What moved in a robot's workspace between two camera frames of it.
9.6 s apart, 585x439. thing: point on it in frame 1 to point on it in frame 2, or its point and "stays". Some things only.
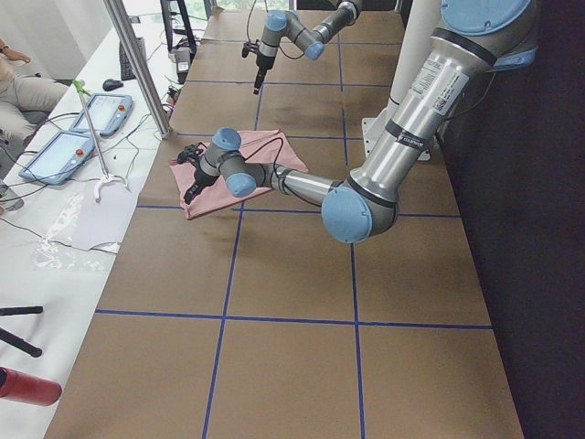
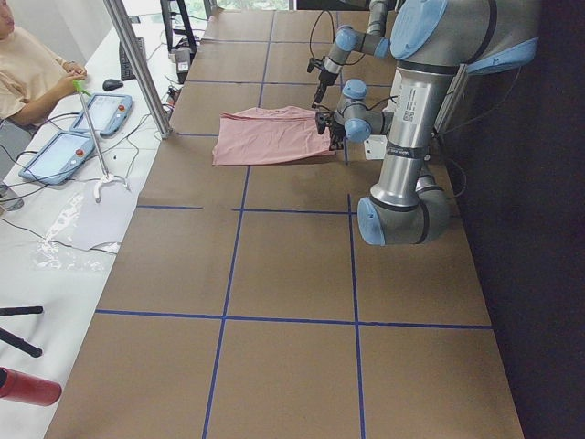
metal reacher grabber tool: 82,90 stays
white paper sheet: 103,220 stays
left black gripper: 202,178 to 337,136
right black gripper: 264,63 to 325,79
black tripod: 15,340 stays
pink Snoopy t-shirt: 268,146 to 261,134
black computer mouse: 111,84 stays
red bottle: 21,388 stays
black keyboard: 126,72 stays
